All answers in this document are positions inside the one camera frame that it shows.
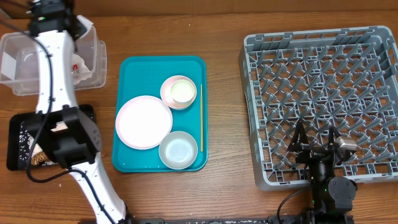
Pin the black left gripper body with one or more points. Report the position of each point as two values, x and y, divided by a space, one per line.
84 27

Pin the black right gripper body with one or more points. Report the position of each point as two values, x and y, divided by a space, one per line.
315 149

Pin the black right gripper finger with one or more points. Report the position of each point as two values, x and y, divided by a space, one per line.
333 135
299 141

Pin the white napkin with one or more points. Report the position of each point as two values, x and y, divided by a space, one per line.
83 72
84 26

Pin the wooden chopstick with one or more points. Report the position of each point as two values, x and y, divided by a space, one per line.
201 118

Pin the large pink plate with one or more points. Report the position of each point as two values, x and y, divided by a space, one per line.
143 122

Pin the grey-white bowl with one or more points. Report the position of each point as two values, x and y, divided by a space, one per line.
178 150

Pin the white rice pile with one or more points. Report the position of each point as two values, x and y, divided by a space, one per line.
25 142

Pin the cream cup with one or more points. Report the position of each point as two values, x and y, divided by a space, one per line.
182 92

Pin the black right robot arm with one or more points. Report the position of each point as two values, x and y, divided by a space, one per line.
332 195

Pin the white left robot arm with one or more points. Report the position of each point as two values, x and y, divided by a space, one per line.
67 136

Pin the grey dishwasher rack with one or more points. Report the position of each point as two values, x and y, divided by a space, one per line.
346 78

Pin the clear plastic bin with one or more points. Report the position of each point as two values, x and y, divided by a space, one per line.
20 66

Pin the teal serving tray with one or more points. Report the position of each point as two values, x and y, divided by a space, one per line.
144 75

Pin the small pink plate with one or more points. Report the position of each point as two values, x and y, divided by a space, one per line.
166 95

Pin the brown food scrap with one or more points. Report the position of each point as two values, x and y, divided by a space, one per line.
38 157

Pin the black tray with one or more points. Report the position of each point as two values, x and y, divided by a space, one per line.
13 141

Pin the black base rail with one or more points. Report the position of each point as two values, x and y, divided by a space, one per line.
287 219

